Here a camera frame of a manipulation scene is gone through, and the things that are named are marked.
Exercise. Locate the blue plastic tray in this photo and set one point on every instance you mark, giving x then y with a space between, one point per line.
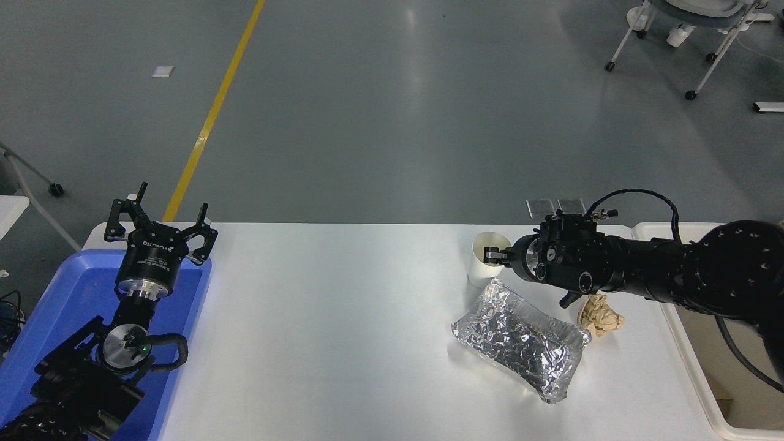
79 288

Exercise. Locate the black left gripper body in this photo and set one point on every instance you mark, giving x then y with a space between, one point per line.
152 257

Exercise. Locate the large pale plastic bin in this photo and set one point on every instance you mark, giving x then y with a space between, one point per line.
692 367

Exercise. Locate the white flat bar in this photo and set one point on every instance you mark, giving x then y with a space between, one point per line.
769 107

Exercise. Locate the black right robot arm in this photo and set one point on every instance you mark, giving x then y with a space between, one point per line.
674 263

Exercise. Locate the crumpled silver foil tray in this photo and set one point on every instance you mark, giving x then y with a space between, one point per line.
520 340

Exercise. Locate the grey wheeled cart frame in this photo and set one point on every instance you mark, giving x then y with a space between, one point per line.
56 189

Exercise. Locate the silver floor plate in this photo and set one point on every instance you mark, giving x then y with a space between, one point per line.
571 205
541 208

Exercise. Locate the white paper cup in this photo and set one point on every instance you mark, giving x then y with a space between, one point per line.
481 272

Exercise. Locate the white rolling chair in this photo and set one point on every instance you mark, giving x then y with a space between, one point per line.
698 9

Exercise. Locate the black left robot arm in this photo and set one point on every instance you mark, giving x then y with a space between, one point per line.
73 392

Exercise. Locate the crumpled tan paper ball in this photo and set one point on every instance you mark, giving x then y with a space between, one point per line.
600 315

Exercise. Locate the white side table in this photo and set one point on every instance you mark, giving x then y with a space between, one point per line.
11 211

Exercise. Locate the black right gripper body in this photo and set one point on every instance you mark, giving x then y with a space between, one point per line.
519 257

